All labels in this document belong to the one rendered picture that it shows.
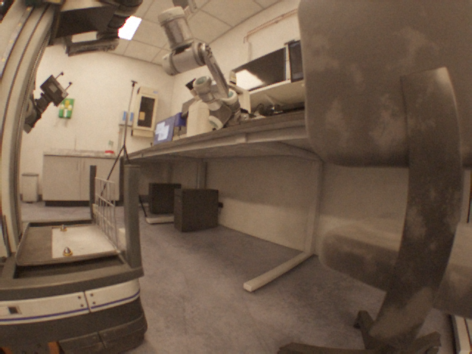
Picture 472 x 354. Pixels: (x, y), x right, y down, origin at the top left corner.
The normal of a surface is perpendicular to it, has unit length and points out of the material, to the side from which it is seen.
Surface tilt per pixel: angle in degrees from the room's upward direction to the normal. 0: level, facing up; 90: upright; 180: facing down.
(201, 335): 0
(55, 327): 90
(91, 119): 90
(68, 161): 90
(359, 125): 90
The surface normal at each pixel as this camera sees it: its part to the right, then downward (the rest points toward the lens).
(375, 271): -0.89, -0.04
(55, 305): 0.79, 0.05
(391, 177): -0.73, -0.03
